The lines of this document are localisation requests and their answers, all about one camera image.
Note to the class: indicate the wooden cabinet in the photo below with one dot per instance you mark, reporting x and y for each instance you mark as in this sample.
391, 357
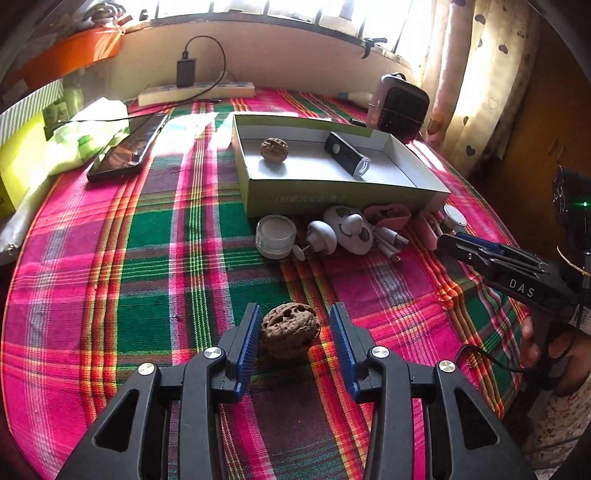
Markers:
549, 120

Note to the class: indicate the green printed packet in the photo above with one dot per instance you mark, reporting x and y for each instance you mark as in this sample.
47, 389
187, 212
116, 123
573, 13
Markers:
60, 110

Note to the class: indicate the white power strip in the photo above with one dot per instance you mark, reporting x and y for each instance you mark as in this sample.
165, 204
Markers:
196, 93

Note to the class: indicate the black smartphone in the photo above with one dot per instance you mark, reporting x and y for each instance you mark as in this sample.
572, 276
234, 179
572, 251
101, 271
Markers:
129, 146

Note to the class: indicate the heart print curtain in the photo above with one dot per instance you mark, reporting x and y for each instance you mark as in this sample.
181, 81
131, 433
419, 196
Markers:
485, 87

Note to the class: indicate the white green plastic bag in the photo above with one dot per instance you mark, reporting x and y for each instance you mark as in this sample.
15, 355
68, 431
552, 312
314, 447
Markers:
81, 136

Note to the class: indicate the plaid tablecloth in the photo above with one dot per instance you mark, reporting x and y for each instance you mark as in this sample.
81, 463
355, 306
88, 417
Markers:
138, 277

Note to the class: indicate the speckled beige cloth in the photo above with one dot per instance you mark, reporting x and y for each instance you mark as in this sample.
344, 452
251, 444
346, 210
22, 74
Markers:
563, 424

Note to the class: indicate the person's right hand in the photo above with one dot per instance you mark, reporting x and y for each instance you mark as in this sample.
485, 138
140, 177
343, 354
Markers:
530, 344

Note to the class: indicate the white tube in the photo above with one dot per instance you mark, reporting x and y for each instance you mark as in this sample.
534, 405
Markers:
355, 96

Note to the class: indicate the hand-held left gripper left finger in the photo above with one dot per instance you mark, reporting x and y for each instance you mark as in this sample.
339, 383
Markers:
247, 353

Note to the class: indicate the yellow-green striped box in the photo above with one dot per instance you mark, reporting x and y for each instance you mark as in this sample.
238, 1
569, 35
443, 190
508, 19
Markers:
18, 157

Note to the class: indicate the black flashlight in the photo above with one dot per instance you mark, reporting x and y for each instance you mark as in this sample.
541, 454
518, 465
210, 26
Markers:
345, 154

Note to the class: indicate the shallow cardboard box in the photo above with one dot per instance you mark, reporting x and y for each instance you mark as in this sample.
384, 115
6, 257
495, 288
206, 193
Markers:
314, 164

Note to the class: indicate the small white cream jar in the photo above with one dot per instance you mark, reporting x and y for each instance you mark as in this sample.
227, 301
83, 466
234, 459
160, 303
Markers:
275, 237

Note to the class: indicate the black power adapter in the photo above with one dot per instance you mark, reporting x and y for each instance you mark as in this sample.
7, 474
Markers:
186, 72

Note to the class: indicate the white mushroom-shaped toy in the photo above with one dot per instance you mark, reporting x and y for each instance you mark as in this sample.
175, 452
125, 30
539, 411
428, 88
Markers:
321, 236

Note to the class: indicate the black clip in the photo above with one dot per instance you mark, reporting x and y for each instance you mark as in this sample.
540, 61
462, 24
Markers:
371, 46

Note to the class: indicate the orange container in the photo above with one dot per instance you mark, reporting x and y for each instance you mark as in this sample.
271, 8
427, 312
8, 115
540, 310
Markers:
69, 53

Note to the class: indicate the white oval smiley gadget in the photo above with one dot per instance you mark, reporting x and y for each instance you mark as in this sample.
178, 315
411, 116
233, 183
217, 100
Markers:
350, 228

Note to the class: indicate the black pink desk heater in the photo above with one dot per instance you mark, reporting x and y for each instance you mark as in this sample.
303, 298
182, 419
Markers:
401, 110

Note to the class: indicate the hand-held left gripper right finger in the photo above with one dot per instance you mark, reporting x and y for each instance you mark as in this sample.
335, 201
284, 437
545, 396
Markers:
344, 353

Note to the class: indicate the white green suction cup holder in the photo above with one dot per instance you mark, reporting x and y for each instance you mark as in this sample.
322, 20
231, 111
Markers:
455, 218

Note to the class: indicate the brown wrinkled walnut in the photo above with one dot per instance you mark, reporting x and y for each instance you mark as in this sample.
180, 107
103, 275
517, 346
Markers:
274, 150
291, 330

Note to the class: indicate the white plastic sheet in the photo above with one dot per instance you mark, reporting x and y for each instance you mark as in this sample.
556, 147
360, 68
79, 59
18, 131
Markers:
16, 235

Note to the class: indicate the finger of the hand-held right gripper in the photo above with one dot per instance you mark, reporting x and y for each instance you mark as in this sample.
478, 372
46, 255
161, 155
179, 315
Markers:
461, 256
482, 243

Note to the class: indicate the window with metal bars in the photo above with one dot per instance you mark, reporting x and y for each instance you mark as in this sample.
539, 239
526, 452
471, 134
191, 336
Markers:
300, 11

